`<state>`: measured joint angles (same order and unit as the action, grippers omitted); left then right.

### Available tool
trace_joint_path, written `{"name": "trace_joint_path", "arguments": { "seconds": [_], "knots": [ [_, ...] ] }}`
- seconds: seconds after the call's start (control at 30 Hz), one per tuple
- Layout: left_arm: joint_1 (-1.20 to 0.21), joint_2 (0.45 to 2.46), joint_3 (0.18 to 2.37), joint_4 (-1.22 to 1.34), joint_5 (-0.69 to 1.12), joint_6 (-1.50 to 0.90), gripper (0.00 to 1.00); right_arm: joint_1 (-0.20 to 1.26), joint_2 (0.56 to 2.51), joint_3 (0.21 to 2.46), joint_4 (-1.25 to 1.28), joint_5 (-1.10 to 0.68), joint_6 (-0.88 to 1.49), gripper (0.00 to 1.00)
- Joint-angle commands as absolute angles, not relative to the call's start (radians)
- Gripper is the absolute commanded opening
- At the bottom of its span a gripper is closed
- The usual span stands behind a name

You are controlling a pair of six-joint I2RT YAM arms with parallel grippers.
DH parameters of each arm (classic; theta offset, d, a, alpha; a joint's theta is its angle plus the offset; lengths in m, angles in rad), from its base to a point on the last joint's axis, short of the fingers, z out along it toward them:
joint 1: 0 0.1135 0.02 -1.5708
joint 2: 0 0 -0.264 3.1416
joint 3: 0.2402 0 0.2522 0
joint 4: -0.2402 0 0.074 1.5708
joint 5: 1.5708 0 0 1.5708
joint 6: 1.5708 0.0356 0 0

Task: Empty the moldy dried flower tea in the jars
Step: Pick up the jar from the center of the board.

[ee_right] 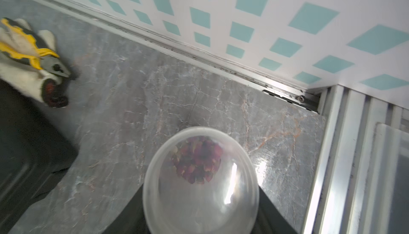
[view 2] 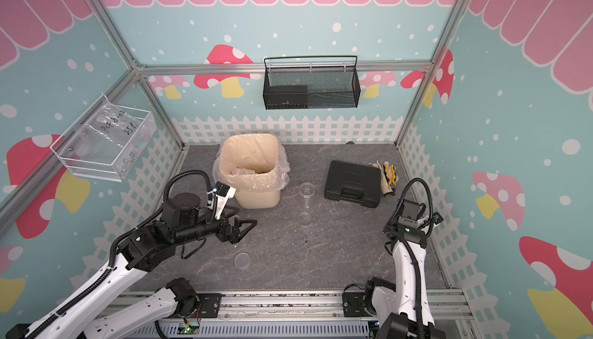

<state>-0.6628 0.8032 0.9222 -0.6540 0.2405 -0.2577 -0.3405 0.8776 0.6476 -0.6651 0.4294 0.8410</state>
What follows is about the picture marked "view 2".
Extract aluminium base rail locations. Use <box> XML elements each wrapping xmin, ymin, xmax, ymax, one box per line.
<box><xmin>87</xmin><ymin>289</ymin><xmax>473</xmax><ymax>339</ymax></box>

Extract black plastic case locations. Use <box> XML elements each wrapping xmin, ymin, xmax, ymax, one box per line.
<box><xmin>324</xmin><ymin>161</ymin><xmax>382</xmax><ymax>209</ymax></box>

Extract black wire mesh basket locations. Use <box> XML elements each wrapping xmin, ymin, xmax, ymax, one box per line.
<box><xmin>263</xmin><ymin>55</ymin><xmax>361</xmax><ymax>109</ymax></box>

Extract white yellow work gloves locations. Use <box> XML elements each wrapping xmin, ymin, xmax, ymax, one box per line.
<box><xmin>372</xmin><ymin>160</ymin><xmax>398</xmax><ymax>196</ymax></box>

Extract clear wire wall basket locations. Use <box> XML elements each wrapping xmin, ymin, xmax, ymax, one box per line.
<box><xmin>50</xmin><ymin>95</ymin><xmax>156</xmax><ymax>182</ymax></box>

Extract cream trash bin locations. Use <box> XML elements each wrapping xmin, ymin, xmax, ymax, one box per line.
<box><xmin>213</xmin><ymin>134</ymin><xmax>284</xmax><ymax>209</ymax></box>

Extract plastic bag in basket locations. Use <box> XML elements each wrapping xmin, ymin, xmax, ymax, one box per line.
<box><xmin>76</xmin><ymin>97</ymin><xmax>156</xmax><ymax>178</ymax></box>

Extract clear plastic bin liner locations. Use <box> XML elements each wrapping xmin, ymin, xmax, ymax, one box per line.
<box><xmin>212</xmin><ymin>134</ymin><xmax>290</xmax><ymax>192</ymax></box>

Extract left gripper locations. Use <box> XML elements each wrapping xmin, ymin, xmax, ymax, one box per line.
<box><xmin>175</xmin><ymin>205</ymin><xmax>257</xmax><ymax>246</ymax></box>

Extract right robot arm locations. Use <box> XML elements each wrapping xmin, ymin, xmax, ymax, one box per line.
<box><xmin>364</xmin><ymin>178</ymin><xmax>446</xmax><ymax>338</ymax></box>

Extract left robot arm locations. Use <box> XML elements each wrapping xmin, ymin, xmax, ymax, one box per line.
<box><xmin>6</xmin><ymin>170</ymin><xmax>257</xmax><ymax>338</ymax></box>

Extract clear plastic jar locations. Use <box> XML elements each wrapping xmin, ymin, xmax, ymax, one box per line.
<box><xmin>299</xmin><ymin>182</ymin><xmax>316</xmax><ymax>211</ymax></box>

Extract black box in basket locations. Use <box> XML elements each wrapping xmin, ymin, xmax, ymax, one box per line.
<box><xmin>263</xmin><ymin>85</ymin><xmax>308</xmax><ymax>110</ymax></box>

